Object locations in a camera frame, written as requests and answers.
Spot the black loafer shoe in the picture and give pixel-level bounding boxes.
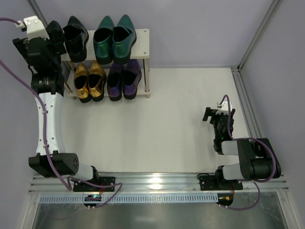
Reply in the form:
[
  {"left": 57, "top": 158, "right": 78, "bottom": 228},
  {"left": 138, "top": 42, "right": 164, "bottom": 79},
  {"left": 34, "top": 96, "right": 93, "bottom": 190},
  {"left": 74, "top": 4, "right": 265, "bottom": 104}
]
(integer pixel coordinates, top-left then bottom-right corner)
[
  {"left": 63, "top": 16, "right": 89, "bottom": 62},
  {"left": 46, "top": 21, "right": 66, "bottom": 55}
]

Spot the gold loafer shoe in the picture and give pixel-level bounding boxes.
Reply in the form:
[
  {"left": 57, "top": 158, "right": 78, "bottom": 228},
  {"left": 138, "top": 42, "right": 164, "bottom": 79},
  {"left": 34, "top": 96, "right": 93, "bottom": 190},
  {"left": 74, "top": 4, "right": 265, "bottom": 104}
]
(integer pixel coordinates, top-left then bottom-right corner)
[
  {"left": 88, "top": 61, "right": 107, "bottom": 102},
  {"left": 73, "top": 63, "right": 92, "bottom": 103}
]

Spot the green loafer shoe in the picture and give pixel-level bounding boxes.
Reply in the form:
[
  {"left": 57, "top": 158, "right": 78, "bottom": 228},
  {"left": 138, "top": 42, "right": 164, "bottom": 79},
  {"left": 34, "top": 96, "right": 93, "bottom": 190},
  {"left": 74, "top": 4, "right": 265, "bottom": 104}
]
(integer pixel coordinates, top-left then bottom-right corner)
[
  {"left": 93, "top": 16, "right": 114, "bottom": 65},
  {"left": 112, "top": 14, "right": 137, "bottom": 65}
]

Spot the purple loafer shoe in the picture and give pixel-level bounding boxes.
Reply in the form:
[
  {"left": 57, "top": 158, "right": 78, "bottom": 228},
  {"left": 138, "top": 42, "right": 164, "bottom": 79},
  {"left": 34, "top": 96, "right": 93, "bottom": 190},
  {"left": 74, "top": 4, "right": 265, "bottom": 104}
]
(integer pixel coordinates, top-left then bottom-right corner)
[
  {"left": 107, "top": 63, "right": 124, "bottom": 102},
  {"left": 122, "top": 59, "right": 142, "bottom": 100}
]

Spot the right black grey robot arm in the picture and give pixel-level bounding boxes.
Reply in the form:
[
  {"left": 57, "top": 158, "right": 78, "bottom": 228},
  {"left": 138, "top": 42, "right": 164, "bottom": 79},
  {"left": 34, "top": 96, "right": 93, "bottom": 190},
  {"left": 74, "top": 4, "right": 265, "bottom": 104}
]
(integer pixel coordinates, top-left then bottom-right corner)
[{"left": 198, "top": 107, "right": 282, "bottom": 190}]

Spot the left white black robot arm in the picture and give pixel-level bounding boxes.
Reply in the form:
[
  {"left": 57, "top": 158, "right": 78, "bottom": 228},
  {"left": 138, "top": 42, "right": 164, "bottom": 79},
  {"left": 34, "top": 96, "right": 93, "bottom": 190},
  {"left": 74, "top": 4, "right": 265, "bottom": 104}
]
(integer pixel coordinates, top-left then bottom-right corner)
[{"left": 13, "top": 29, "right": 99, "bottom": 187}]

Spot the white two-tier shoe shelf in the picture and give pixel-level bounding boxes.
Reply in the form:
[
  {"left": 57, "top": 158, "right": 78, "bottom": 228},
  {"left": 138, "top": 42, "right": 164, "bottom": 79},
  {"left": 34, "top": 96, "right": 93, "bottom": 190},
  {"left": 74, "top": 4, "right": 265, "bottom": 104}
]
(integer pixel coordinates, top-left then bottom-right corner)
[{"left": 61, "top": 29, "right": 151, "bottom": 99}]

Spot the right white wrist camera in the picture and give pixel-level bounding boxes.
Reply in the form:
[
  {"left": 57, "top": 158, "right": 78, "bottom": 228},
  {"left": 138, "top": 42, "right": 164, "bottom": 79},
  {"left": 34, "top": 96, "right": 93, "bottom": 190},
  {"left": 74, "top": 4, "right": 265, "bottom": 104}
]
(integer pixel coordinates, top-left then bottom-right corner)
[{"left": 216, "top": 101, "right": 231, "bottom": 115}]

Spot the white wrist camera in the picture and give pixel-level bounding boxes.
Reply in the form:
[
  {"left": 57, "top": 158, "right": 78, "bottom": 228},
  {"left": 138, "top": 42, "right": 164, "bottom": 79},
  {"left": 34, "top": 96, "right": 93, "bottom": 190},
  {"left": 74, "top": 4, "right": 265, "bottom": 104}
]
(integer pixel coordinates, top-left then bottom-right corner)
[
  {"left": 15, "top": 16, "right": 50, "bottom": 41},
  {"left": 216, "top": 101, "right": 231, "bottom": 115}
]

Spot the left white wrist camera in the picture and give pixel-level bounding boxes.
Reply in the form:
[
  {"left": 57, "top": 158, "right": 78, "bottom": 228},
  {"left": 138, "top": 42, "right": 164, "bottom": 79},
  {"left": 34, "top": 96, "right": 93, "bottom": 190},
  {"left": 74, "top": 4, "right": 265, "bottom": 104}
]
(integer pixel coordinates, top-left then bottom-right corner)
[{"left": 15, "top": 16, "right": 50, "bottom": 41}]

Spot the right aluminium side rail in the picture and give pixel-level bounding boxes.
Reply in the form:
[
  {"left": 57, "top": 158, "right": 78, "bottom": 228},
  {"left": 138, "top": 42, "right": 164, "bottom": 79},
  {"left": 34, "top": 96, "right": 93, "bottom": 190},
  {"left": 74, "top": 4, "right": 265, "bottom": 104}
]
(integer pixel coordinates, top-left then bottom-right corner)
[{"left": 231, "top": 67, "right": 262, "bottom": 138}]

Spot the left aluminium frame post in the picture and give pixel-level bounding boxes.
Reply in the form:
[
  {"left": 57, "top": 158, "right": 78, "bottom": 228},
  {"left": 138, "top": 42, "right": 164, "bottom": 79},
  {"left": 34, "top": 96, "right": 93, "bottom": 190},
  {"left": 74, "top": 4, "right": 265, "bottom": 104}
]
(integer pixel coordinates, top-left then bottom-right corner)
[{"left": 27, "top": 0, "right": 48, "bottom": 27}]

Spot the aluminium frame post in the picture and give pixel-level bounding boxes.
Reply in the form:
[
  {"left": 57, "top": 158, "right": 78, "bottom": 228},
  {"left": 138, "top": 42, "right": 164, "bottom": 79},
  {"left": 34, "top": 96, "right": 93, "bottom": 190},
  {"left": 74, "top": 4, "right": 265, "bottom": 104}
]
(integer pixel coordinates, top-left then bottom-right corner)
[
  {"left": 237, "top": 0, "right": 283, "bottom": 71},
  {"left": 27, "top": 0, "right": 48, "bottom": 27}
]

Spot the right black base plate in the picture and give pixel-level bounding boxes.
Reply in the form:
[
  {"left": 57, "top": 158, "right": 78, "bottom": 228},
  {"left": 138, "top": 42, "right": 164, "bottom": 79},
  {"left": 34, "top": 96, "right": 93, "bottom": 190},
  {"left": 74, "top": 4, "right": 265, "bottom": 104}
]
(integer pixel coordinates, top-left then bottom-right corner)
[{"left": 197, "top": 173, "right": 243, "bottom": 191}]

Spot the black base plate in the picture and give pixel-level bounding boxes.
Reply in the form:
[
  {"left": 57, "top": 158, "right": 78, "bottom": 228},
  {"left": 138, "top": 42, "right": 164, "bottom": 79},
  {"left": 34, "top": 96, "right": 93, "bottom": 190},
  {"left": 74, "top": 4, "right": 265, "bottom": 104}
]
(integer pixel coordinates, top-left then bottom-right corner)
[
  {"left": 73, "top": 176, "right": 115, "bottom": 192},
  {"left": 197, "top": 173, "right": 243, "bottom": 191}
]

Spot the aluminium mounting rail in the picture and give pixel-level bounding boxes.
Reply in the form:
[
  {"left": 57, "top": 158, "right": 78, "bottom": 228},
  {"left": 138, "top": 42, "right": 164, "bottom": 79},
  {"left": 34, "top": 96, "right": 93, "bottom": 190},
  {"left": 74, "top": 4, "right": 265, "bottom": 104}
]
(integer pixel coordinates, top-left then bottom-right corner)
[{"left": 28, "top": 172, "right": 289, "bottom": 194}]

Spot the grey slotted cable duct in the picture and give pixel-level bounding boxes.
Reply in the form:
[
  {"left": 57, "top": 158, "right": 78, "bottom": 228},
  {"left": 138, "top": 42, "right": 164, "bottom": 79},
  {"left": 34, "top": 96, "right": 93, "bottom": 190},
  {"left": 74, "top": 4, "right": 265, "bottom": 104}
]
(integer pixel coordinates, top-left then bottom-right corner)
[{"left": 39, "top": 193, "right": 218, "bottom": 205}]

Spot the right aluminium frame post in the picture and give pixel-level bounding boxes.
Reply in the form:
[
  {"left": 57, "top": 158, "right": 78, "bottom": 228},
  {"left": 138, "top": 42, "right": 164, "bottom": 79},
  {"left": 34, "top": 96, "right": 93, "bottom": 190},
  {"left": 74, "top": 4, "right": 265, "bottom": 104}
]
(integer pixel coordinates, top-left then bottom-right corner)
[{"left": 237, "top": 0, "right": 283, "bottom": 71}]

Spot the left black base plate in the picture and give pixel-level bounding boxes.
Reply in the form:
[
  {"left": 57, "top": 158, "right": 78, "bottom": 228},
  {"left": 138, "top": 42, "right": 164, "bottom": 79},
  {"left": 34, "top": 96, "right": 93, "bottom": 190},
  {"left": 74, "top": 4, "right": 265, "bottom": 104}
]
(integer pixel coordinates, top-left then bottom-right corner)
[{"left": 73, "top": 176, "right": 115, "bottom": 192}]

